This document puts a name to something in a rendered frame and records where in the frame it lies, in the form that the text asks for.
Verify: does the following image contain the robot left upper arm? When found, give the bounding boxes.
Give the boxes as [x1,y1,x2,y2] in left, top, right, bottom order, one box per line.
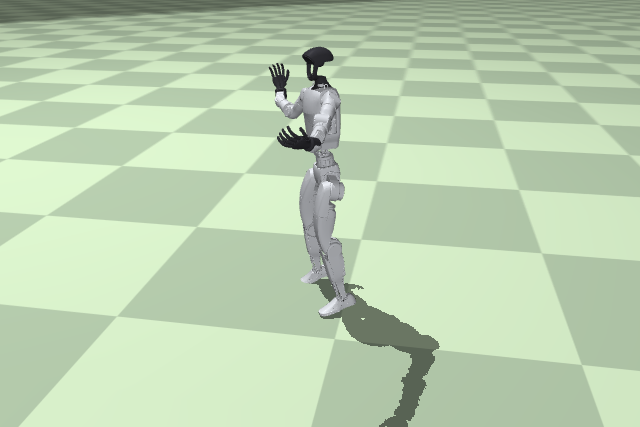
[313,91,341,127]

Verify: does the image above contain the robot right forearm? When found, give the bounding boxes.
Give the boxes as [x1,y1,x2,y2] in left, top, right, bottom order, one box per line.
[275,91,294,113]

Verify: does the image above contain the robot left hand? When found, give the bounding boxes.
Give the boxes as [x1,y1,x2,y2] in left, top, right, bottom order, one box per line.
[277,126,321,151]

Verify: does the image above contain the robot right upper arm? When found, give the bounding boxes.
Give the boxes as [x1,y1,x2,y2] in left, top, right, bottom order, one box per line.
[284,88,307,119]

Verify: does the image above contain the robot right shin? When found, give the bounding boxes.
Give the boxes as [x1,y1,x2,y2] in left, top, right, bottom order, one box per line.
[303,225,321,273]

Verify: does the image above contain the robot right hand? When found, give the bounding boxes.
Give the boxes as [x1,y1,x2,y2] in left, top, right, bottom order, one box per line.
[269,63,289,99]

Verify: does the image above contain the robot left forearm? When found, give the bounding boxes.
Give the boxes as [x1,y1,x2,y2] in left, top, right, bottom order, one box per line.
[310,116,331,153]

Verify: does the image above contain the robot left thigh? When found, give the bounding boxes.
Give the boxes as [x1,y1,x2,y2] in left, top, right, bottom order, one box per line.
[313,175,344,256]

